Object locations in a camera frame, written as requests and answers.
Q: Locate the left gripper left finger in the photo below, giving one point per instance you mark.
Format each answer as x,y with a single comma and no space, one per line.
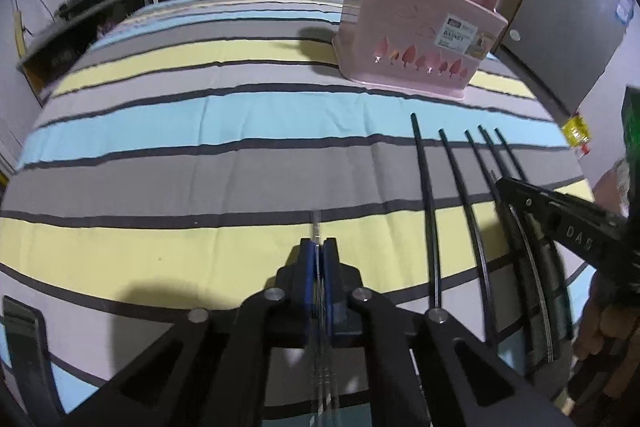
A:
211,367

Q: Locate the yellow snack bag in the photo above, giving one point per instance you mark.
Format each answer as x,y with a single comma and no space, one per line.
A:
577,134

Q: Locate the pink utensil caddy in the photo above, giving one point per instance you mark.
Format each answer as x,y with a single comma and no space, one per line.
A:
433,46

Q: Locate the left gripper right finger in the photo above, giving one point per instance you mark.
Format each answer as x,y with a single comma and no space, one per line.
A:
425,369

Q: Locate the grey refrigerator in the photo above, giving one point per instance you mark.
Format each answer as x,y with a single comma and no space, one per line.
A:
560,48

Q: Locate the person's right hand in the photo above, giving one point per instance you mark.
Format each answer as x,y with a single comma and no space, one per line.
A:
607,340

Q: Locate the striped tablecloth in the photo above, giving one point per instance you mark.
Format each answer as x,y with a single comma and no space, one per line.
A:
178,163

